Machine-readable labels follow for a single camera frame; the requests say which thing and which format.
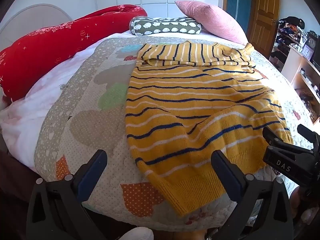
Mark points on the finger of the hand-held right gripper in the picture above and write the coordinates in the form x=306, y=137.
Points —
x=273, y=137
x=308, y=135

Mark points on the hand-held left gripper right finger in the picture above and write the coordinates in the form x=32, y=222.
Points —
x=227, y=172

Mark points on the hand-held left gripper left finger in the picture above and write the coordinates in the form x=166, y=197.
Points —
x=92, y=172

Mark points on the yellow striped knit sweater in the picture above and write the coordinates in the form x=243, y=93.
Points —
x=187, y=105

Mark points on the pile of dark clothes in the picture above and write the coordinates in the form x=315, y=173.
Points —
x=291, y=26

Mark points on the person's right hand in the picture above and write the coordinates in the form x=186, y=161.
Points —
x=295, y=202

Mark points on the patchwork heart quilt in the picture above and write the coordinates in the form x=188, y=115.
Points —
x=100, y=120

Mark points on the white shelf unit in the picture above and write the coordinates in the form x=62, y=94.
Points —
x=295, y=62

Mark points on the small desk clock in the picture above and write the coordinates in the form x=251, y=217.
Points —
x=308, y=50

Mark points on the wooden door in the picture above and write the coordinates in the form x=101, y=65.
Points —
x=265, y=10

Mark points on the pink ribbed pillow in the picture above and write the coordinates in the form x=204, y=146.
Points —
x=212, y=20

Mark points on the red long bolster pillow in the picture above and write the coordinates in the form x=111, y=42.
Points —
x=37, y=47

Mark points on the grey hedgehog print pillow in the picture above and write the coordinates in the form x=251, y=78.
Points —
x=162, y=26

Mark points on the rounded pale headboard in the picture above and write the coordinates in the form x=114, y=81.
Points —
x=30, y=17

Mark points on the teal wall panel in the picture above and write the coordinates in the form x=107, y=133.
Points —
x=237, y=0

